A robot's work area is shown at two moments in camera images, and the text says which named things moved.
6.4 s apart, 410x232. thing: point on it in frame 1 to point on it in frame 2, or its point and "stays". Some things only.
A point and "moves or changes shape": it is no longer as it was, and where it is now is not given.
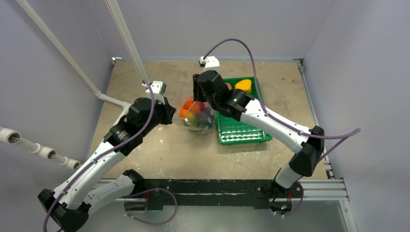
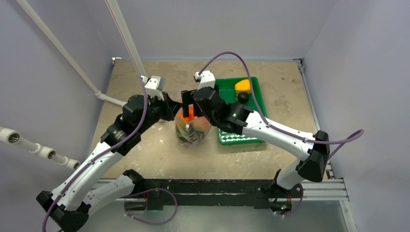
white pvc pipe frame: (7, 136) stays
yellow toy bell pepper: (245, 85) stays
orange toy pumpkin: (187, 104) moves or changes shape
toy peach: (229, 86) to (201, 123)
